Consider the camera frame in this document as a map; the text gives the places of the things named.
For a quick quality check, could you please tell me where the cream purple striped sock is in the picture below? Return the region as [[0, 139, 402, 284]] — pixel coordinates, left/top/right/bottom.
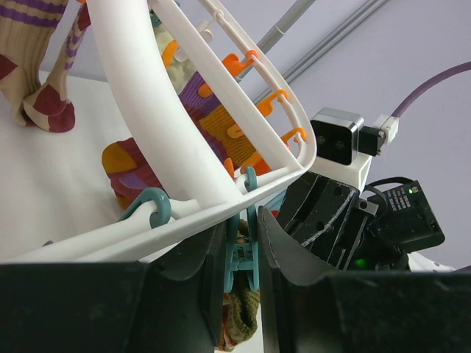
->
[[0, 0, 93, 133]]

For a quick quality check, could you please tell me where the purple orange hanging sock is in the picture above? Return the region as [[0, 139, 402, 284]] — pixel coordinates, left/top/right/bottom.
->
[[102, 73, 255, 210]]

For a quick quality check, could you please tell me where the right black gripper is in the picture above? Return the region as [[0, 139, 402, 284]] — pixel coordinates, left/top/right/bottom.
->
[[276, 171, 445, 271]]

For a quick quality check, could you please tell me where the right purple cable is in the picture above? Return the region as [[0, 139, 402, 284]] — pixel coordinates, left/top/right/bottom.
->
[[389, 60, 471, 121]]

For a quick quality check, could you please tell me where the cream hanging sock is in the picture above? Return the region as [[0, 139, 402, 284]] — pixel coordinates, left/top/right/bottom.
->
[[149, 10, 196, 94]]

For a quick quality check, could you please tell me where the white oval clip hanger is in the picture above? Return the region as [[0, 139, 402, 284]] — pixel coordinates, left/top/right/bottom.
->
[[1, 1, 317, 263]]

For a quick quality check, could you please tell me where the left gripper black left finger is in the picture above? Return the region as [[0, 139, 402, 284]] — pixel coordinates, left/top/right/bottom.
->
[[1, 224, 226, 352]]

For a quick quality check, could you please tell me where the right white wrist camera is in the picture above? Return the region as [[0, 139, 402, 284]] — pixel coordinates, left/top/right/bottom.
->
[[310, 107, 399, 191]]

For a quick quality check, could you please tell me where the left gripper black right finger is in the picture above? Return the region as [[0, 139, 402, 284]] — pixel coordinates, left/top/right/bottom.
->
[[258, 207, 470, 352]]

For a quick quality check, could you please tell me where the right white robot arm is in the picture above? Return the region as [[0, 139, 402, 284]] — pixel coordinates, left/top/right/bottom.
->
[[275, 172, 452, 272]]

